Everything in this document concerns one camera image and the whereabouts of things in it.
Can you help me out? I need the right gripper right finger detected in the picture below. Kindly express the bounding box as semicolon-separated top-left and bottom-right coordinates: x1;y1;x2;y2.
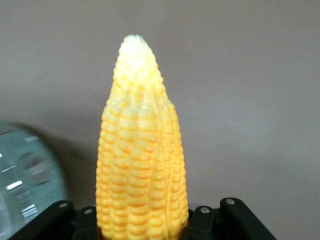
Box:
185;197;276;240

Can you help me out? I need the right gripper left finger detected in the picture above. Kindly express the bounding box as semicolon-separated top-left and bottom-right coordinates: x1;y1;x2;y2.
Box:
39;199;101;240

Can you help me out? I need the yellow corn cob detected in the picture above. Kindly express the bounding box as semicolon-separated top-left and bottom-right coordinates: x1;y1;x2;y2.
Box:
95;34;190;240

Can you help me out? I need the steel cooking pot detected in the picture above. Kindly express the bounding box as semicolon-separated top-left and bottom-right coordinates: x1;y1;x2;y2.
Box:
0;121;69;240

